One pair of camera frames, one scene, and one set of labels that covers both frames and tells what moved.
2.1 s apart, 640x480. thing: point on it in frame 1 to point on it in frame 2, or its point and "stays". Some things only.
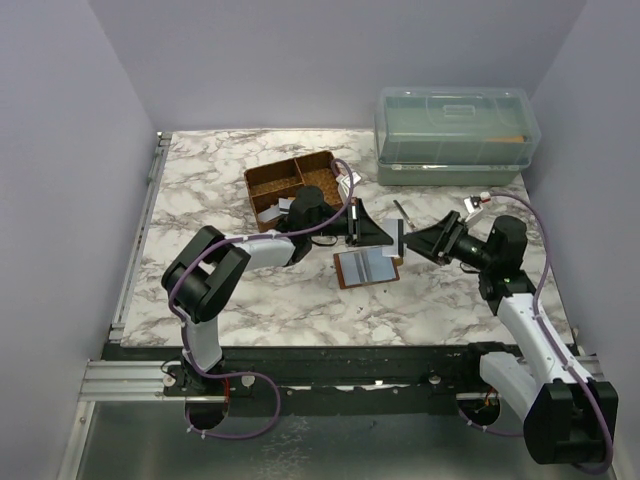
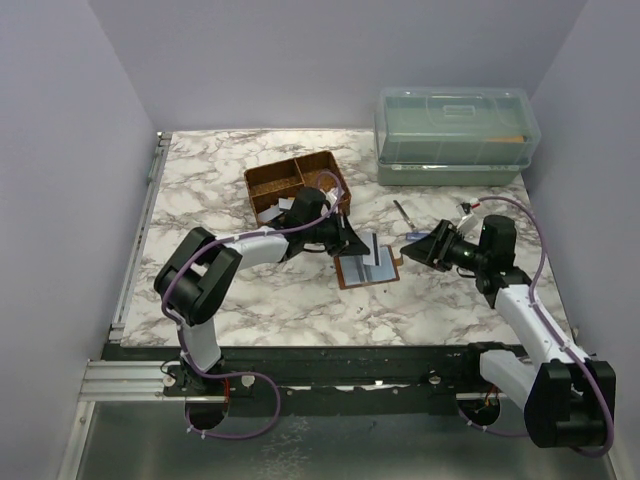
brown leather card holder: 364,267 stays
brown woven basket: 267,184 stays
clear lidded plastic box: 455,135 stays
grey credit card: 390,225 to 371,241
